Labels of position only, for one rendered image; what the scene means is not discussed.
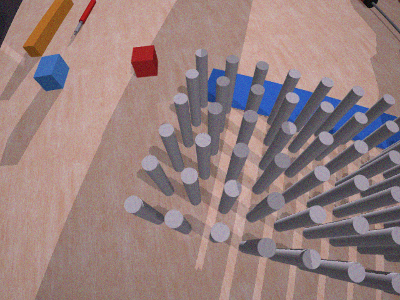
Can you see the red-handled screwdriver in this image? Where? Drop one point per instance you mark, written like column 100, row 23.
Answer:
column 85, row 15

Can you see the red-handled tool with grey metal shank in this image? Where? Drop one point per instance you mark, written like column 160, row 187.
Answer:
column 372, row 3

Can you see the red cube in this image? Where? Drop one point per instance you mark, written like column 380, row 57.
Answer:
column 144, row 61

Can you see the blue cube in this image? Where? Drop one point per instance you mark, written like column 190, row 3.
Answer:
column 51, row 72

